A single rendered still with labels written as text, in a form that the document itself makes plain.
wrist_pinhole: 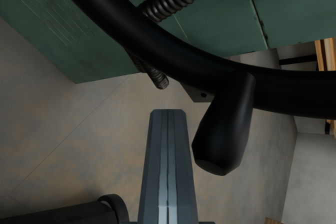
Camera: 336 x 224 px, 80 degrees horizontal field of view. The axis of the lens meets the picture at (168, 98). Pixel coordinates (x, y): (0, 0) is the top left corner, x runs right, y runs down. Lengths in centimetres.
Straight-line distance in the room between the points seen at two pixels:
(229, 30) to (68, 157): 74
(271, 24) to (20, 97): 74
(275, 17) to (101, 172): 85
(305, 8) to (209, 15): 12
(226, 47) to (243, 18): 6
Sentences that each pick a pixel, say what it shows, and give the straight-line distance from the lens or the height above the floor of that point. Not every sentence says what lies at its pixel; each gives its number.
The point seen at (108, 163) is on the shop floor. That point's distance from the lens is 97.
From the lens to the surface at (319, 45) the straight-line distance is 262.
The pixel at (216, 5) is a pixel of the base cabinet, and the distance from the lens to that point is 33.
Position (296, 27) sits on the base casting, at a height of 75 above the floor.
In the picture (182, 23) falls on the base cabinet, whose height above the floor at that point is 60.
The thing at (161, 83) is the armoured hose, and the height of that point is 58.
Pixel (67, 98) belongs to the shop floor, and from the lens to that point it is 86.
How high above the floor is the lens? 81
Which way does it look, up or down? 43 degrees down
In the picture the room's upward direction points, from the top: 88 degrees clockwise
